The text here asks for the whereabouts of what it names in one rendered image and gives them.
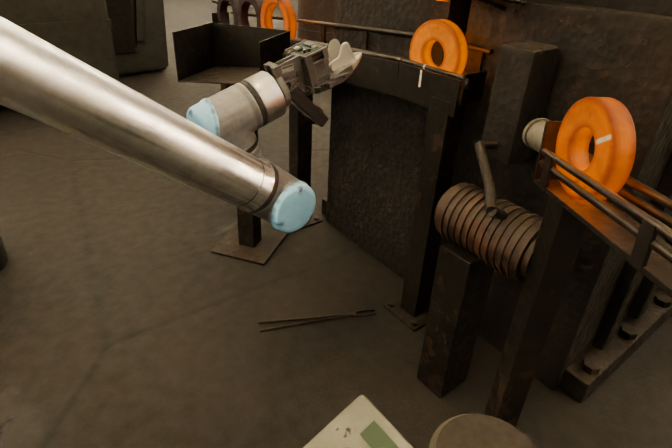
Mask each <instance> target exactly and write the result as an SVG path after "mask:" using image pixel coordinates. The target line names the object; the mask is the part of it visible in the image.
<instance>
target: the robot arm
mask: <svg viewBox="0 0 672 448"><path fill-rule="evenodd" d="M284 54H286V58H284ZM361 57H362V53H361V52H355V53H353V52H352V50H351V47H350V45H349V43H347V42H344V43H342V44H341V45H340V43H339V41H338V40H337V39H332V40H331V41H330V42H329V47H328V49H327V46H325V47H324V46H322V45H319V44H316V43H313V42H309V41H307V40H306V39H305V40H303V41H301V42H299V43H297V44H295V45H293V46H291V47H289V48H287V49H285V52H284V53H283V58H284V59H282V60H280V61H277V62H275V63H272V62H270V61H269V62H267V63H265V64H263V65H264V68H265V71H266V72H265V71H260V72H258V73H256V74H254V75H252V76H250V77H248V78H246V79H244V80H242V81H241V82H239V83H236V84H234V85H232V86H230V87H228V88H226V89H224V90H222V91H220V92H218V93H216V94H214V95H212V96H210V97H208V98H204V99H202V100H201V101H200V102H199V103H197V104H195V105H193V106H192V107H190V108H189V109H188V111H187V115H186V118H187V119H185V118H184V117H182V116H180V115H178V114H176V113H175V112H173V111H171V110H169V109H167V108H166V107H164V106H162V105H160V104H158V103H156V102H155V101H153V100H151V99H149V98H147V97H146V96H144V95H142V94H140V93H138V92H137V91H135V90H133V89H131V88H129V87H128V86H126V85H124V84H122V83H120V82H119V81H117V80H115V79H113V78H111V77H109V76H108V75H106V74H104V73H102V72H100V71H99V70H97V69H95V68H93V67H91V66H90V65H88V64H86V63H84V62H82V61H81V60H79V59H77V58H75V57H73V56H72V55H70V54H68V53H66V52H64V51H62V50H61V49H59V48H57V47H55V46H53V45H52V44H50V43H48V42H46V41H44V40H43V39H41V38H39V37H37V36H35V35H34V34H32V33H30V32H28V31H26V30H25V29H23V28H21V27H19V26H17V25H15V24H14V23H12V22H10V21H8V20H6V19H5V18H3V17H1V16H0V105H2V106H5V107H7V108H9V109H12V110H14V111H16V112H19V113H21V114H23V115H26V116H28V117H30V118H33V119H35V120H37V121H40V122H42V123H44V124H47V125H49V126H51V127H54V128H56V129H58V130H61V131H63V132H65V133H67V134H70V135H72V136H74V137H77V138H79V139H81V140H84V141H86V142H88V143H91V144H93V145H95V146H98V147H100V148H102V149H105V150H107V151H109V152H112V153H114V154H116V155H119V156H121V157H123V158H125V159H128V160H130V161H132V162H135V163H137V164H139V165H142V166H144V167H146V168H149V169H151V170H153V171H156V172H158V173H160V174H163V175H165V176H167V177H170V178H172V179H174V180H177V181H179V182H181V183H184V184H186V185H188V186H190V187H193V188H195V189H197V190H200V191H202V192H204V193H207V194H209V195H211V196H214V197H216V198H218V199H221V200H223V201H225V202H228V203H230V204H232V205H235V206H237V207H239V208H240V209H241V210H243V211H245V212H248V213H250V214H252V215H254V216H257V217H259V218H261V219H264V220H266V221H267V222H269V223H270V224H272V226H273V227H274V228H275V229H277V230H280V231H281V232H285V233H290V232H294V231H297V230H298V229H300V228H302V227H303V226H304V225H305V224H306V223H307V222H308V221H309V219H310V218H311V216H312V214H313V212H314V209H315V205H316V197H315V193H314V191H313V190H312V189H311V188H310V187H309V186H308V184H307V183H306V182H304V181H300V180H299V179H297V178H296V177H294V176H292V175H291V174H289V173H288V172H286V171H285V170H283V169H281V168H280V167H278V166H277V165H275V164H274V163H272V162H270V161H269V160H267V159H266V158H264V156H263V154H262V151H261V148H260V146H259V143H258V140H257V138H256V135H255V131H256V130H258V129H259V128H261V127H263V126H265V125H267V124H268V123H270V122H272V121H273V120H275V119H277V118H279V117H281V116H282V115H284V114H285V113H286V107H288V106H290V105H291V104H292V105H293V106H295V107H296V108H297V109H298V110H299V111H300V112H301V113H302V114H303V115H305V116H306V118H307V120H308V121H309V122H310V123H312V124H317V125H319V126H320V127H323V126H324V125H325V124H326V122H327V121H328V119H329V118H328V117H327V116H326V115H325V114H324V112H323V110H322V109H321V108H320V107H318V106H316V105H315V104H314V103H313V102H312V101H310V100H309V99H308V98H307V97H306V96H305V95H307V96H310V95H311V94H318V93H321V92H324V91H326V90H328V89H331V88H332V87H334V86H336V85H338V84H340V83H342V82H344V81H345V80H346V79H347V78H348V77H349V76H350V75H351V74H352V73H353V71H354V69H355V68H356V67H357V65H358V64H359V62H360V60H361ZM304 94H305V95H304Z"/></svg>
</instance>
